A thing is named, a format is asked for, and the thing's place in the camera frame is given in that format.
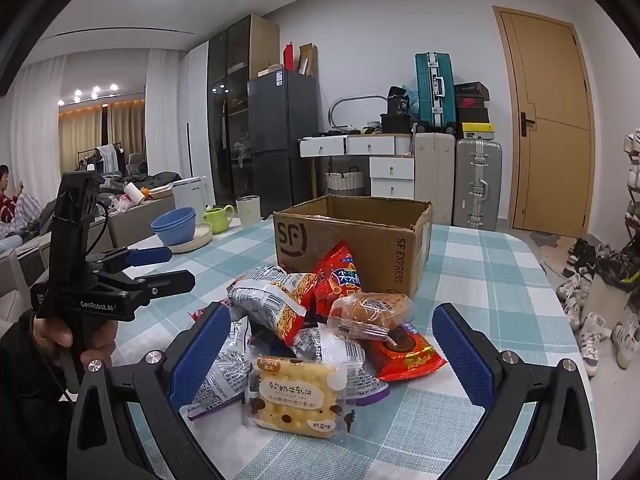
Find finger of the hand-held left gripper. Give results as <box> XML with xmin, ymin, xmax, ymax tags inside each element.
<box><xmin>97</xmin><ymin>269</ymin><xmax>196</xmax><ymax>308</ymax></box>
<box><xmin>86</xmin><ymin>246</ymin><xmax>174</xmax><ymax>275</ymax></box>

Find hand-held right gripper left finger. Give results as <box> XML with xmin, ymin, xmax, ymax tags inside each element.
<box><xmin>66</xmin><ymin>301</ymin><xmax>232</xmax><ymax>480</ymax></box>

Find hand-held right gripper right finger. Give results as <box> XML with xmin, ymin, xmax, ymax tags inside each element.
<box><xmin>431</xmin><ymin>302</ymin><xmax>598</xmax><ymax>480</ymax></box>

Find white purple snack packet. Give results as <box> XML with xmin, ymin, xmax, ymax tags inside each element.
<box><xmin>320</xmin><ymin>330</ymin><xmax>391</xmax><ymax>406</ymax></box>
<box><xmin>187</xmin><ymin>317</ymin><xmax>251</xmax><ymax>421</ymax></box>

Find red cookie packet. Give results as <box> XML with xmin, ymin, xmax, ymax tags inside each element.
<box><xmin>365</xmin><ymin>325</ymin><xmax>448</xmax><ymax>383</ymax></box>

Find white orange noodle snack packet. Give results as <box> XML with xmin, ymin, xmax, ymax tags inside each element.
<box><xmin>227</xmin><ymin>265</ymin><xmax>323</xmax><ymax>361</ymax></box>

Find clear bread packet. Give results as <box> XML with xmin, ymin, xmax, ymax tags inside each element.
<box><xmin>327</xmin><ymin>292</ymin><xmax>416</xmax><ymax>341</ymax></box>

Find yellow biscuit packet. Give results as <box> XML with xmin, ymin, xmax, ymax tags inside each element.
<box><xmin>242</xmin><ymin>350</ymin><xmax>358</xmax><ymax>438</ymax></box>

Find brown cardboard box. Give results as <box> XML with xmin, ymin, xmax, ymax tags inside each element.
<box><xmin>273</xmin><ymin>195</ymin><xmax>434</xmax><ymax>298</ymax></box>

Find red chips bag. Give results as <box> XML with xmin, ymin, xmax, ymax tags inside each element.
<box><xmin>310</xmin><ymin>240</ymin><xmax>363</xmax><ymax>321</ymax></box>

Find person's left forearm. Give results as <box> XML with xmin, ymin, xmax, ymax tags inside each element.
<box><xmin>0</xmin><ymin>307</ymin><xmax>81</xmax><ymax>480</ymax></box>

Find person's left hand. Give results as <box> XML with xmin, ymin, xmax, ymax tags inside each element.
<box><xmin>31</xmin><ymin>316</ymin><xmax>119</xmax><ymax>396</ymax></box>

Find blue bowl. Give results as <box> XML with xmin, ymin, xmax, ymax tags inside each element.
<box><xmin>151</xmin><ymin>206</ymin><xmax>197</xmax><ymax>233</ymax></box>
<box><xmin>152</xmin><ymin>225</ymin><xmax>196</xmax><ymax>247</ymax></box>

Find grey ottoman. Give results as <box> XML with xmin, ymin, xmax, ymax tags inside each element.
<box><xmin>107</xmin><ymin>195</ymin><xmax>176</xmax><ymax>253</ymax></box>

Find grey sofa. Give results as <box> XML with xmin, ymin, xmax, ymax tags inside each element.
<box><xmin>0</xmin><ymin>200</ymin><xmax>56</xmax><ymax>306</ymax></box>

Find cream plate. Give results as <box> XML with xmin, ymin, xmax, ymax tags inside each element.
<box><xmin>167</xmin><ymin>222</ymin><xmax>213</xmax><ymax>254</ymax></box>

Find white electric kettle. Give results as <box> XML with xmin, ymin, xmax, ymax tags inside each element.
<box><xmin>171</xmin><ymin>176</ymin><xmax>208</xmax><ymax>221</ymax></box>

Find dark jacket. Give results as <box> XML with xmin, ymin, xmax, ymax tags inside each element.
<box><xmin>125</xmin><ymin>170</ymin><xmax>181</xmax><ymax>192</ymax></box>

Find green mug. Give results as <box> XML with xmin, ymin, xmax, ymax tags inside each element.
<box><xmin>202</xmin><ymin>205</ymin><xmax>235</xmax><ymax>234</ymax></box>

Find clothes rack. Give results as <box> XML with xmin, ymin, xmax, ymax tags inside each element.
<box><xmin>75</xmin><ymin>144</ymin><xmax>128</xmax><ymax>176</ymax></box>

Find beige curtain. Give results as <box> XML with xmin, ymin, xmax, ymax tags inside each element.
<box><xmin>57</xmin><ymin>102</ymin><xmax>147</xmax><ymax>171</ymax></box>

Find white cup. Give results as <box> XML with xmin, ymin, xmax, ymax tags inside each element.
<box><xmin>236</xmin><ymin>195</ymin><xmax>261</xmax><ymax>227</ymax></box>

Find white curtain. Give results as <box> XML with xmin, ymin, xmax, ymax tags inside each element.
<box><xmin>145</xmin><ymin>47</ymin><xmax>188</xmax><ymax>181</ymax></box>
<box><xmin>10</xmin><ymin>55</ymin><xmax>66</xmax><ymax>201</ymax></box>

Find pile of shoes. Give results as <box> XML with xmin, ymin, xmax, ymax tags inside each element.
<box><xmin>555</xmin><ymin>237</ymin><xmax>640</xmax><ymax>376</ymax></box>

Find grey doormat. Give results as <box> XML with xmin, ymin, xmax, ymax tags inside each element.
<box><xmin>530</xmin><ymin>230</ymin><xmax>576</xmax><ymax>252</ymax></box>

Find white wardrobe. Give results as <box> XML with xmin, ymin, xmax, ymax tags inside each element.
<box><xmin>180</xmin><ymin>40</ymin><xmax>216</xmax><ymax>206</ymax></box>

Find dark glass cabinet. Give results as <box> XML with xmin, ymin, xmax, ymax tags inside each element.
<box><xmin>206</xmin><ymin>14</ymin><xmax>281</xmax><ymax>208</ymax></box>

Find silver suitcase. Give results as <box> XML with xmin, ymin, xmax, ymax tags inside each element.
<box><xmin>454</xmin><ymin>137</ymin><xmax>502</xmax><ymax>232</ymax></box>

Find beige suitcase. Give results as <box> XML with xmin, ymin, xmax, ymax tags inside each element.
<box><xmin>413</xmin><ymin>131</ymin><xmax>457</xmax><ymax>226</ymax></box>

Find dark grey refrigerator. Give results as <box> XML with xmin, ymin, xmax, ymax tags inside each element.
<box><xmin>247</xmin><ymin>69</ymin><xmax>321</xmax><ymax>206</ymax></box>

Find woven basket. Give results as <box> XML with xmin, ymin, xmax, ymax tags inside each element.
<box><xmin>326</xmin><ymin>167</ymin><xmax>362</xmax><ymax>197</ymax></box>

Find yellow black shoe box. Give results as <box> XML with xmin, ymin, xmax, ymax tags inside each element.
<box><xmin>459</xmin><ymin>122</ymin><xmax>496</xmax><ymax>140</ymax></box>

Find white desk with drawers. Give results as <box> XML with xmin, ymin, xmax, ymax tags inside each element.
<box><xmin>298</xmin><ymin>132</ymin><xmax>416</xmax><ymax>201</ymax></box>

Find oval mirror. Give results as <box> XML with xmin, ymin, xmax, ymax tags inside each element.
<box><xmin>328</xmin><ymin>95</ymin><xmax>383</xmax><ymax>133</ymax></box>

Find shoe rack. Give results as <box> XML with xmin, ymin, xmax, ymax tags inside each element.
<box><xmin>622</xmin><ymin>130</ymin><xmax>640</xmax><ymax>241</ymax></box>

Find black storage box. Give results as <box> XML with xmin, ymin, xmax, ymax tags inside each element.
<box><xmin>380</xmin><ymin>112</ymin><xmax>413</xmax><ymax>133</ymax></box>

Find tall open cardboard box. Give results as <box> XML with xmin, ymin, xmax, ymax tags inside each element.
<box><xmin>298</xmin><ymin>44</ymin><xmax>319</xmax><ymax>77</ymax></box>

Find wooden door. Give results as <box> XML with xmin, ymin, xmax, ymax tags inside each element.
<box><xmin>492</xmin><ymin>6</ymin><xmax>596</xmax><ymax>238</ymax></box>

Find black bag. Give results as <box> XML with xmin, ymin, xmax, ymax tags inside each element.
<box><xmin>387</xmin><ymin>86</ymin><xmax>412</xmax><ymax>116</ymax></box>

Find teal suitcase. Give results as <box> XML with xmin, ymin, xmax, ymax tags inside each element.
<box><xmin>414</xmin><ymin>51</ymin><xmax>457</xmax><ymax>128</ymax></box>

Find black cable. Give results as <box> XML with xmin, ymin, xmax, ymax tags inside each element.
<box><xmin>90</xmin><ymin>205</ymin><xmax>109</xmax><ymax>252</ymax></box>

